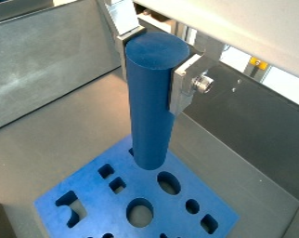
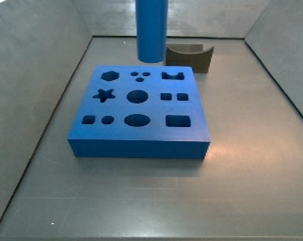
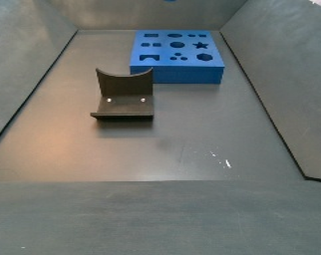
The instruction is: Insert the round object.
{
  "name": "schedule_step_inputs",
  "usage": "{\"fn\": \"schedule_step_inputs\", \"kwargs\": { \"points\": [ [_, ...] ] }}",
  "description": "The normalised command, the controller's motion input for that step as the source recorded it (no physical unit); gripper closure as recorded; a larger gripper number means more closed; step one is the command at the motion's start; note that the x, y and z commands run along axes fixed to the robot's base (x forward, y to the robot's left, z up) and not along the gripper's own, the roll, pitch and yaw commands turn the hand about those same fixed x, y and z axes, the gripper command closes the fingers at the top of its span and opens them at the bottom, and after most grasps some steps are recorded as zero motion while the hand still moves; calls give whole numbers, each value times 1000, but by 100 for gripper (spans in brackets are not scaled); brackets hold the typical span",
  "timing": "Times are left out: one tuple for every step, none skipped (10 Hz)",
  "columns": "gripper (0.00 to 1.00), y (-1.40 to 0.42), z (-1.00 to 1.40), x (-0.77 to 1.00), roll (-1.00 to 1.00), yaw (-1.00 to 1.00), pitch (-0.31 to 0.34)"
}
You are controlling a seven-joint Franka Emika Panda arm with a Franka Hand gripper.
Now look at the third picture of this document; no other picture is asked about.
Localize black curved holder stand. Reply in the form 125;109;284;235
91;69;155;120

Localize blue shape sorter block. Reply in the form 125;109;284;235
129;30;224;84

